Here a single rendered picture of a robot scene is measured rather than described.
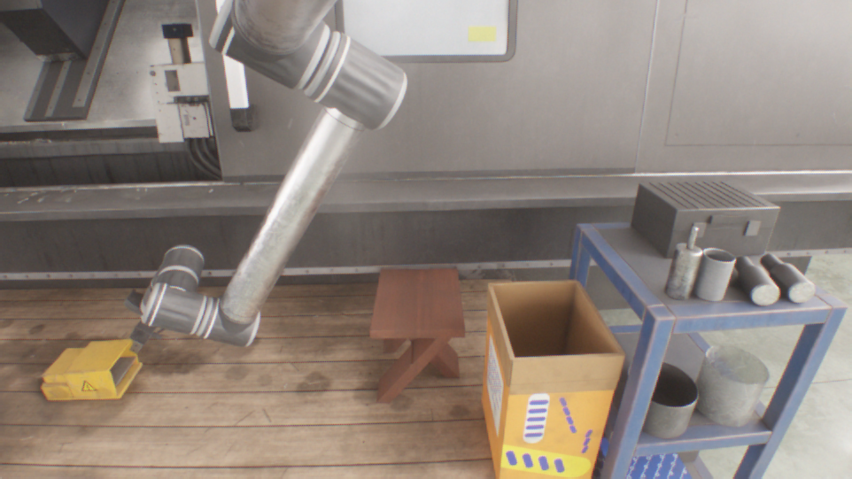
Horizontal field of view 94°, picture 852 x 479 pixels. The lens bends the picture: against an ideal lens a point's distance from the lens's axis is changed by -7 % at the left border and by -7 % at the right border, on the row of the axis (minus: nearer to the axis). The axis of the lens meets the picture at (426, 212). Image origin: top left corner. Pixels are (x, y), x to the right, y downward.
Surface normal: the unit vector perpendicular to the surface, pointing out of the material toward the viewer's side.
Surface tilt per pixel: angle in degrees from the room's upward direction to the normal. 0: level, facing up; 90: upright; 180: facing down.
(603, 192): 31
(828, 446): 0
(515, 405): 90
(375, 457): 0
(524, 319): 90
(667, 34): 86
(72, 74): 45
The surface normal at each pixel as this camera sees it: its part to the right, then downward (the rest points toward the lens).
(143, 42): 0.03, -0.37
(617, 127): 0.04, 0.34
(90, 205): 0.02, -0.58
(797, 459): -0.01, -0.91
